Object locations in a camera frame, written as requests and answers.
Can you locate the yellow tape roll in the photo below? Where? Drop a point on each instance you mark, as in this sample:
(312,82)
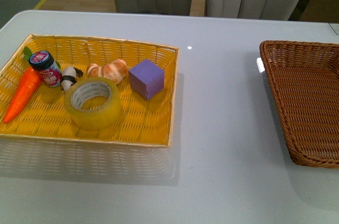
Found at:
(95,118)

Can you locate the yellow woven basket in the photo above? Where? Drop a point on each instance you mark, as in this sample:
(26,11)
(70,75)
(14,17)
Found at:
(142,123)

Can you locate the brown wicker basket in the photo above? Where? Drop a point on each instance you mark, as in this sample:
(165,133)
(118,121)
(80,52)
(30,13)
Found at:
(303,78)

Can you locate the purple foam cube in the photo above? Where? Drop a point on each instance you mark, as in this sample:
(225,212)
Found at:
(147,79)

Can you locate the toy croissant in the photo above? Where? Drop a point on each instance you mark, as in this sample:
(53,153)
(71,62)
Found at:
(115,71)

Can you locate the toy panda figure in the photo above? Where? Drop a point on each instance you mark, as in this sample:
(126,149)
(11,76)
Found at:
(69,77)

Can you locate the small red labelled jar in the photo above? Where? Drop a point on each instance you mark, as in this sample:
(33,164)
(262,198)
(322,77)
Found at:
(44,63)

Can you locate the orange toy carrot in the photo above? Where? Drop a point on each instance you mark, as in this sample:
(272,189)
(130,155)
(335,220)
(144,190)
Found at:
(30,81)

